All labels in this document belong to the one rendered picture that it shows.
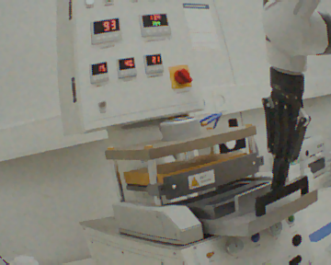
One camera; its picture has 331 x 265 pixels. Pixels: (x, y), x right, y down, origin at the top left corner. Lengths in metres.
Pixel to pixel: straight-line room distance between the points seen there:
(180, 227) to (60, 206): 0.71
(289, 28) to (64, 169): 1.08
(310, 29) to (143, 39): 0.68
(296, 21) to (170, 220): 0.49
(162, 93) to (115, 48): 0.16
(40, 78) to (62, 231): 0.47
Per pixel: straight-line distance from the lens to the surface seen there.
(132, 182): 1.28
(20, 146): 1.58
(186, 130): 1.24
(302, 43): 0.81
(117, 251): 1.30
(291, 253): 1.20
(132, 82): 1.38
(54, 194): 1.69
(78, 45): 1.32
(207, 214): 1.08
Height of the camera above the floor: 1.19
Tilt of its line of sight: 3 degrees down
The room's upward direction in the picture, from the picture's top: 9 degrees counter-clockwise
